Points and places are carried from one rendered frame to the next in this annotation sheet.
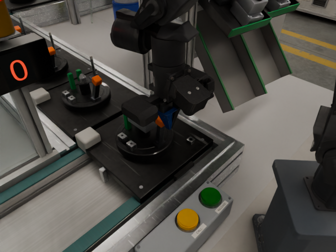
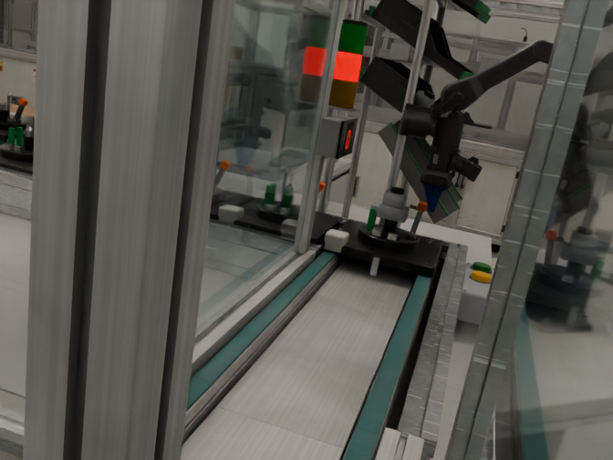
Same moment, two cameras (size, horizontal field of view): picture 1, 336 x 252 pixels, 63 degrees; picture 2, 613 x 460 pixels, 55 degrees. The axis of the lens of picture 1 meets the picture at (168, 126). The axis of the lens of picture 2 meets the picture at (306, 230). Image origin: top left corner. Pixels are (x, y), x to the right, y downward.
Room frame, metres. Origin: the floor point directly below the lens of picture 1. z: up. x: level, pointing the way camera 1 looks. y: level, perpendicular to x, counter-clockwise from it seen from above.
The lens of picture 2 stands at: (-0.56, 0.87, 1.34)
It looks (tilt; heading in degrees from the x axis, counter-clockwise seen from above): 16 degrees down; 330
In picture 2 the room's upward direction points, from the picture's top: 10 degrees clockwise
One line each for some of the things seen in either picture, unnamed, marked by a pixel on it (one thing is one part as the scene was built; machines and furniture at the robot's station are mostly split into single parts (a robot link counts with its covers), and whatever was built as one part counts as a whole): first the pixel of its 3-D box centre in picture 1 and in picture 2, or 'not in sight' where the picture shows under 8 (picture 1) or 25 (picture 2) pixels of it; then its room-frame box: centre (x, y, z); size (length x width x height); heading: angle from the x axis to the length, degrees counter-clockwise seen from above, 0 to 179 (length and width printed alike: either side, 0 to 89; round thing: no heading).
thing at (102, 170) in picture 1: (104, 175); (375, 266); (0.40, 0.14, 0.95); 0.01 x 0.01 x 0.04; 46
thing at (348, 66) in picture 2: not in sight; (347, 67); (0.43, 0.27, 1.33); 0.05 x 0.05 x 0.05
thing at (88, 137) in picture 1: (88, 140); (336, 241); (0.49, 0.19, 0.97); 0.05 x 0.05 x 0.04; 46
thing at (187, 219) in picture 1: (187, 220); (481, 278); (0.27, -0.04, 0.96); 0.04 x 0.04 x 0.02
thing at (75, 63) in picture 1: (43, 57); not in sight; (0.84, 0.41, 1.01); 0.24 x 0.24 x 0.13; 46
